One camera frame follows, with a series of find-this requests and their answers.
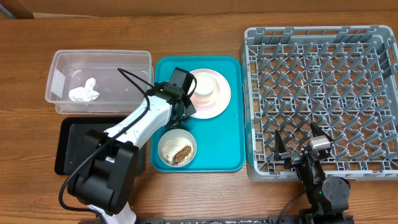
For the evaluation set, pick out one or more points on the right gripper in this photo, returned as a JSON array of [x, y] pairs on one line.
[[291, 157]]

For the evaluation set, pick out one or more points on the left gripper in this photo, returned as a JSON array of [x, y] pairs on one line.
[[190, 109]]

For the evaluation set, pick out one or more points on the grey bowl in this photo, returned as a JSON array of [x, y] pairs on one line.
[[172, 142]]

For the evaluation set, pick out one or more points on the brown food scrap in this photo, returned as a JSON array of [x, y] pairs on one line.
[[181, 155]]

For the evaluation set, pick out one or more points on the white napkin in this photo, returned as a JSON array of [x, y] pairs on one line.
[[84, 93]]

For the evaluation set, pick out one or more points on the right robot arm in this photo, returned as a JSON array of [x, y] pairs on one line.
[[327, 196]]

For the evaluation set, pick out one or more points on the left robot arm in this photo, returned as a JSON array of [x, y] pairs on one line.
[[103, 175]]

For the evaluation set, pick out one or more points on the grey dishwasher rack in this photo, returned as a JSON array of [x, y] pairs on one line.
[[343, 78]]

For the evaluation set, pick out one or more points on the white cup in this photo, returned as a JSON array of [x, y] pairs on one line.
[[205, 84]]

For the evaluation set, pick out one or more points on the white pink plate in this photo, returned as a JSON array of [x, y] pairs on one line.
[[214, 104]]

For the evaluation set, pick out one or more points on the teal serving tray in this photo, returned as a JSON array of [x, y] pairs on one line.
[[220, 140]]

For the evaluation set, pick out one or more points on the clear plastic storage bin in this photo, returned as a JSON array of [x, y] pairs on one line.
[[70, 69]]

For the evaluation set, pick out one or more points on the black plastic tray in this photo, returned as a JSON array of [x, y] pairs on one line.
[[72, 131]]

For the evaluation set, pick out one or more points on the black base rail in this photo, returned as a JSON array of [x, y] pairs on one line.
[[288, 219]]

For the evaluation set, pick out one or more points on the cardboard backdrop wall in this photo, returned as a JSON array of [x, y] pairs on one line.
[[107, 8]]

